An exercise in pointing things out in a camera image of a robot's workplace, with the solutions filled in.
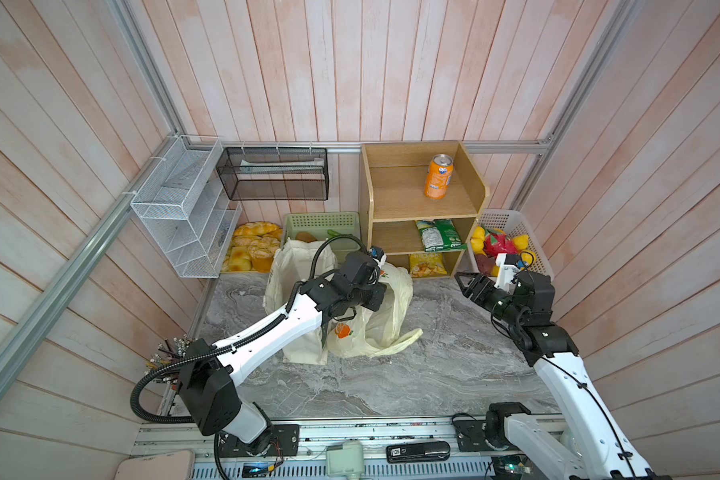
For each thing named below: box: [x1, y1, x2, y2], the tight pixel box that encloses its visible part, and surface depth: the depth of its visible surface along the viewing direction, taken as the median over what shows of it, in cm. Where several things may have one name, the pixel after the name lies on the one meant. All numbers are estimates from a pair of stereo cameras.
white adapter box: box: [326, 440, 364, 480], surface depth 69 cm
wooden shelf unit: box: [361, 140, 490, 278], surface depth 92 cm
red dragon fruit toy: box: [483, 228, 518, 259], surface depth 106 cm
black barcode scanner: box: [386, 441, 451, 463], surface depth 70 cm
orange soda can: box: [424, 153, 454, 200], surface depth 80 cm
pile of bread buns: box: [222, 221, 283, 273], surface depth 109 cm
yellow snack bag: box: [409, 252, 447, 278], surface depth 106 cm
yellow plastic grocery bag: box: [326, 263, 424, 358], surface depth 77 cm
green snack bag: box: [415, 218, 467, 252], surface depth 94 cm
